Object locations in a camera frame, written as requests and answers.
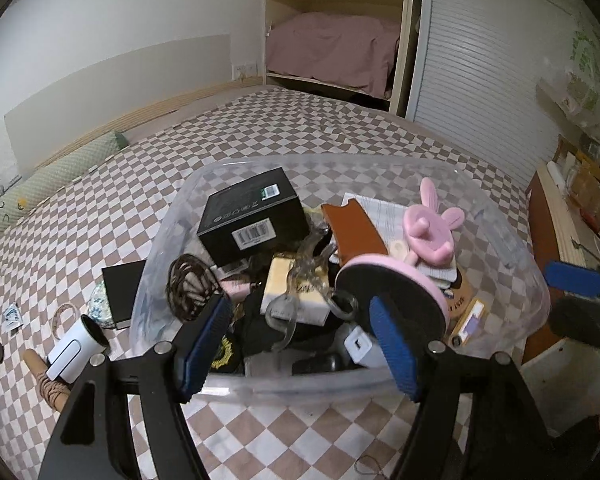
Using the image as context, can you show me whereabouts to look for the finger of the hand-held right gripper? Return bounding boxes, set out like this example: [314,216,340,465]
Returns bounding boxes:
[545,260,600,299]
[550,296,600,349]

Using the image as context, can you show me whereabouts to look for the white lined paper sheet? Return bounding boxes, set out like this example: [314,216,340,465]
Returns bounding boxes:
[340,191,459,284]

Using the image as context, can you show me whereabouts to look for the brown leather pouch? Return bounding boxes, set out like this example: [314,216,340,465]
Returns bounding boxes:
[321,199,389,267]

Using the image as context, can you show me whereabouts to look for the clear plastic storage container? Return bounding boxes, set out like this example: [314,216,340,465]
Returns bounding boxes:
[129,154,552,402]

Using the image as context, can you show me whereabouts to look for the pink bunny phone stand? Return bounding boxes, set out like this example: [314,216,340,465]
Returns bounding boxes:
[336,177,466,343]

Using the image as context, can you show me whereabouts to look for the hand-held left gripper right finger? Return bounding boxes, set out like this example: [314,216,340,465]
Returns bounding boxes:
[369,296,551,480]

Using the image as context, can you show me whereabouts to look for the checkered bed sheet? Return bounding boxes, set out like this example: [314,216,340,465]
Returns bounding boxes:
[0,85,532,480]

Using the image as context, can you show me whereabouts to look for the pink bedding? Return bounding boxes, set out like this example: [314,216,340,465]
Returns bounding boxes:
[266,12,401,99]

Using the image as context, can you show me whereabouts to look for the cardboard tube with twine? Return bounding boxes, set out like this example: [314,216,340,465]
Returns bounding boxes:
[22,349,74,412]

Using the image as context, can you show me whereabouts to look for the black round tin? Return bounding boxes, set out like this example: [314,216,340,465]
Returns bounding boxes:
[209,327,246,376]

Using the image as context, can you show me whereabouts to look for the brown box with purple label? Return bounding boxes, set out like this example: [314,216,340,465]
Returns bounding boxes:
[442,280,490,347]

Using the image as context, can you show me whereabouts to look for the pink tube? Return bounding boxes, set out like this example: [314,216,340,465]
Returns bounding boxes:
[220,280,262,297]

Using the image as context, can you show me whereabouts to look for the green wall stickers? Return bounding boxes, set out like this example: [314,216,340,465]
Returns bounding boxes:
[570,24,600,82]

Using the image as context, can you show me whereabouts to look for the clear wall shelf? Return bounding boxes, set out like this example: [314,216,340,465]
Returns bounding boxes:
[537,76,600,129]

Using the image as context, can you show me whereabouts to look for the floral fabric pouch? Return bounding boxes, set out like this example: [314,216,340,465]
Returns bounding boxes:
[87,280,114,329]

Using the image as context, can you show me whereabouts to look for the pile of desk boxes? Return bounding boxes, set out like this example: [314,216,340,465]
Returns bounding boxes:
[555,132,600,252]

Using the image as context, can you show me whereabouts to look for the white cylindrical water pump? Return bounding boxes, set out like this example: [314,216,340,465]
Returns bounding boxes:
[45,315,111,382]

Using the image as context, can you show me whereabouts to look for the clear plastic strip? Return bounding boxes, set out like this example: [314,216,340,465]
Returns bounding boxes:
[265,230,359,357]

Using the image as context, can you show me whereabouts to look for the white slatted wardrobe door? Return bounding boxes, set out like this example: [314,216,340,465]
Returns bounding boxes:
[407,0,597,202]

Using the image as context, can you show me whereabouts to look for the wooden alcove cabinet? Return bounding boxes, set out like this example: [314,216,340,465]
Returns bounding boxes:
[263,0,412,112]

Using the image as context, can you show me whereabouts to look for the thin black cord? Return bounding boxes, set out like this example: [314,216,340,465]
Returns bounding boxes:
[354,454,387,480]

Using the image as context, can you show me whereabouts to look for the cream rectangular box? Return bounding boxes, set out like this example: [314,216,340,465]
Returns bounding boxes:
[260,255,332,327]

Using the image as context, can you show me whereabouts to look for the green bolster pillow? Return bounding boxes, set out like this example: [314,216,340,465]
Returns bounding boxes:
[0,131,129,249]

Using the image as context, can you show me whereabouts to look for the wooden bed frame rail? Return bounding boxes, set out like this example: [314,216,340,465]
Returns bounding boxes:
[34,76,262,172]

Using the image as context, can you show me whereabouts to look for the wooden desk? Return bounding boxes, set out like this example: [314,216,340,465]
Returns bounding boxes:
[522,160,600,367]

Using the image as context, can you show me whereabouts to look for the black hexagonal box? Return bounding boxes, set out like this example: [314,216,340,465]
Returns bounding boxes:
[102,260,147,332]

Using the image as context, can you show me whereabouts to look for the small blue white sachet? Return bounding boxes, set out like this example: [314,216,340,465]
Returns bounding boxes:
[2,302,24,332]

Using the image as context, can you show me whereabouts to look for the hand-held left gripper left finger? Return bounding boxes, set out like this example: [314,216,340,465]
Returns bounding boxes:
[37,294,233,480]

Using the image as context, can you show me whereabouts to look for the clear tape roll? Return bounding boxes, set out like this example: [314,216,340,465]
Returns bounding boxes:
[51,304,84,342]

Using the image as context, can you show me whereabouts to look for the black glossy case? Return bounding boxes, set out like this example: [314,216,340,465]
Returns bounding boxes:
[292,352,347,376]

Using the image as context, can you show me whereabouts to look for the black cardboard box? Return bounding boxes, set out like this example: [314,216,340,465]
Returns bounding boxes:
[196,166,311,269]

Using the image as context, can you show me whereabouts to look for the white power adapter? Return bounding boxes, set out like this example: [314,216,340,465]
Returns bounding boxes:
[344,327,387,369]

